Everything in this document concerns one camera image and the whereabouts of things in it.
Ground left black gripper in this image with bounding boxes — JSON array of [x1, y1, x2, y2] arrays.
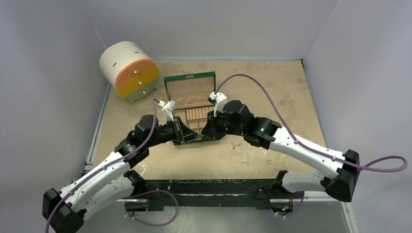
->
[[146, 116, 200, 148]]

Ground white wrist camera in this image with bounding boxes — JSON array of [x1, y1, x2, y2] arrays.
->
[[158, 100, 178, 121], [207, 92, 227, 117]]

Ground green removable jewelry tray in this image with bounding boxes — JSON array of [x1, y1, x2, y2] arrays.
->
[[173, 106, 214, 133]]

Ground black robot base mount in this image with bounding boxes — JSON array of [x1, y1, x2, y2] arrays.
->
[[123, 171, 304, 214]]

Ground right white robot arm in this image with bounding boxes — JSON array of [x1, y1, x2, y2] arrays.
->
[[201, 100, 360, 202]]

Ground green jewelry box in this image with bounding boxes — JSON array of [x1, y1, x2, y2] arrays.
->
[[164, 71, 223, 146]]

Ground round three-drawer jewelry cabinet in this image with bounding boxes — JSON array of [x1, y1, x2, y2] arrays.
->
[[99, 41, 160, 102]]

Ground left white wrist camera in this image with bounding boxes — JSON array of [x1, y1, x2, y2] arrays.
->
[[158, 100, 178, 121]]

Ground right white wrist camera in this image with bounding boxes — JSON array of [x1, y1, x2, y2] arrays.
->
[[207, 92, 227, 117]]

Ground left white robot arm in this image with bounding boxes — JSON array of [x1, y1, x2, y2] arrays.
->
[[42, 115, 201, 233]]

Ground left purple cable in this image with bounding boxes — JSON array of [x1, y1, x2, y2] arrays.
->
[[45, 97, 166, 233]]

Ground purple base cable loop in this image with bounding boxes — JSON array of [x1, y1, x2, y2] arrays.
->
[[124, 189, 179, 227]]

